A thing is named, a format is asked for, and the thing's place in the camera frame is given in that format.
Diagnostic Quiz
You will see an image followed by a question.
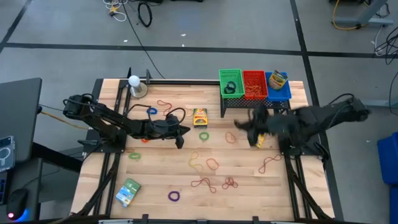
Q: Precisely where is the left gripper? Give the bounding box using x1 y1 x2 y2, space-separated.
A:
145 119 192 150

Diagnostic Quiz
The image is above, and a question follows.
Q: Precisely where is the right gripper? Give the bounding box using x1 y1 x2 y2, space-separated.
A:
234 106 281 147

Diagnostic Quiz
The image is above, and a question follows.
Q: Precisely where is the large crayon box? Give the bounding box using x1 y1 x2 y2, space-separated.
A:
193 108 209 128

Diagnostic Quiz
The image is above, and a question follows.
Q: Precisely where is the blue plastic basket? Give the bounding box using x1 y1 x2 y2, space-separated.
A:
264 71 292 103

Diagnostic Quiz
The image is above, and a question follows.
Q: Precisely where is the red plastic basket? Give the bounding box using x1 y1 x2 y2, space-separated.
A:
242 70 269 100

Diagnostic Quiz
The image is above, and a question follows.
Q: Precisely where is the green plastic basket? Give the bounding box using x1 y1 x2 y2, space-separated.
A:
218 68 246 99

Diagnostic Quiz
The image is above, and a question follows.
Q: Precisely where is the small printed cardboard pack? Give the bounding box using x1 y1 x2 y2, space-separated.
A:
115 178 142 208
268 70 289 91

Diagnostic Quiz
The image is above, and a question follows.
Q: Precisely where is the black side desk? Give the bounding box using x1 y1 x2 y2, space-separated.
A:
0 141 84 224

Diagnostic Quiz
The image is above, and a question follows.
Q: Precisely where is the grey desk foot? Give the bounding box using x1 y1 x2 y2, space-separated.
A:
355 98 398 108
334 0 394 27

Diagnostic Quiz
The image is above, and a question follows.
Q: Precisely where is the black mesh metal shelf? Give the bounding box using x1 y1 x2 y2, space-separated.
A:
220 79 292 119

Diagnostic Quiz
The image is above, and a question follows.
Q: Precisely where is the small yellow crayon box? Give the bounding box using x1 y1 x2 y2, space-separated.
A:
255 134 267 149

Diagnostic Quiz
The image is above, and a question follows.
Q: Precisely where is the orange rubber band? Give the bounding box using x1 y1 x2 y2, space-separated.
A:
224 131 238 144
205 157 220 171

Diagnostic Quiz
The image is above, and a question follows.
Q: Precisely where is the white bulb on brass base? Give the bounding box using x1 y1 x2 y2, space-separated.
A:
127 75 149 99

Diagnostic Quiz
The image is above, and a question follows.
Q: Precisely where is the blue plastic bin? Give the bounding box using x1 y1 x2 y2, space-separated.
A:
377 132 398 187
388 186 398 224

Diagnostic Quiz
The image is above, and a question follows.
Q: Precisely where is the dark grey laptop lid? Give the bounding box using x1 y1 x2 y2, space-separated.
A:
0 77 43 164

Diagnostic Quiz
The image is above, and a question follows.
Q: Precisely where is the phone in clear case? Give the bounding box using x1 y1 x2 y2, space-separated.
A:
0 136 16 174

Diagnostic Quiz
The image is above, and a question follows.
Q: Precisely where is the black computer mouse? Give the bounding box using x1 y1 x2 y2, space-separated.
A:
6 188 29 222

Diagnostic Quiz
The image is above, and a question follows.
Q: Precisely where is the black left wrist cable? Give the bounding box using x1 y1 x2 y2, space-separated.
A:
126 104 188 126

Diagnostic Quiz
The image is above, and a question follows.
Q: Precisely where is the black aluminium frame rail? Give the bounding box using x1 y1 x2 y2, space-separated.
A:
118 79 222 86
55 214 343 224

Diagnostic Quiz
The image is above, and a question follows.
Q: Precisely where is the black cable bundle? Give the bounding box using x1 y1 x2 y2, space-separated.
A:
70 155 121 218
284 155 330 220

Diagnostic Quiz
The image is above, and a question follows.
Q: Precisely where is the long black floor cable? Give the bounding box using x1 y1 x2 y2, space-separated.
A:
119 0 165 79

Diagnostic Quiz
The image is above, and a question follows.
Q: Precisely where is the coiled black floor cable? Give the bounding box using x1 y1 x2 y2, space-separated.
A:
137 1 153 28

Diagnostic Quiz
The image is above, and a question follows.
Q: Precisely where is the white floor cable bundle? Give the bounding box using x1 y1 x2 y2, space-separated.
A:
103 0 128 22

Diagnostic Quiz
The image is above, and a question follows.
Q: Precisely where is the yellow floor cable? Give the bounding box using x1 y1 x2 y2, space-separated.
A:
332 0 361 31

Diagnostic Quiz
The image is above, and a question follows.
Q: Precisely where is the black floor cable tangle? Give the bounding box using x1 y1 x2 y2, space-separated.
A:
374 26 398 65

